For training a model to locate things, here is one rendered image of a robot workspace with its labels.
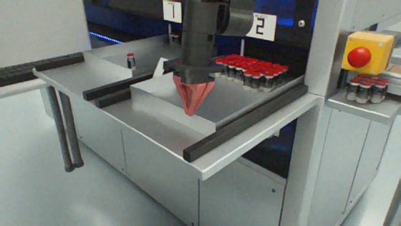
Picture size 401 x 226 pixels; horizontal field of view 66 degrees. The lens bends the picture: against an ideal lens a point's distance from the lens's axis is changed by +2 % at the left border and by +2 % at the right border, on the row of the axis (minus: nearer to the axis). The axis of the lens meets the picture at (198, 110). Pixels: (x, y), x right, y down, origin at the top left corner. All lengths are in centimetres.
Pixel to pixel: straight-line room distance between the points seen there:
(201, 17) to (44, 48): 94
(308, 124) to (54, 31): 102
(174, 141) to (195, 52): 16
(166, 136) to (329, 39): 41
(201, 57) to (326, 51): 33
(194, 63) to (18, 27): 91
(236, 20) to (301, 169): 49
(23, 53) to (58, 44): 13
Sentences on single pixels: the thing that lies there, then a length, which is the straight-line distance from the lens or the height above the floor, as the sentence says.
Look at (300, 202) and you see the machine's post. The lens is 95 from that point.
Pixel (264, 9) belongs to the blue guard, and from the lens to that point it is 81.
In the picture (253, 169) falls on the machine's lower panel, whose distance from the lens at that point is 100.
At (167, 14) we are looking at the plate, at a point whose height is 101.
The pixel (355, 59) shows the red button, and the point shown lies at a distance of 69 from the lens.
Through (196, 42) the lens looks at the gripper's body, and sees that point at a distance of 51.
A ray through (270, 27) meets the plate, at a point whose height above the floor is 102.
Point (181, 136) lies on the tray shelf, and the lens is 57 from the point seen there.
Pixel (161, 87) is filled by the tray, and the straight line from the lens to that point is 77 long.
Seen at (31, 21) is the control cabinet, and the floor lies 96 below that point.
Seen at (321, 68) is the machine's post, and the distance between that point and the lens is 76.
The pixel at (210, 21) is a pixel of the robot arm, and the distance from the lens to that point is 52.
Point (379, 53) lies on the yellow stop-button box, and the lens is 71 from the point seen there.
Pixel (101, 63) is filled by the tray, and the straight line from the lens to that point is 94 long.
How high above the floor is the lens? 118
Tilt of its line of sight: 27 degrees down
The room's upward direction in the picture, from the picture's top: straight up
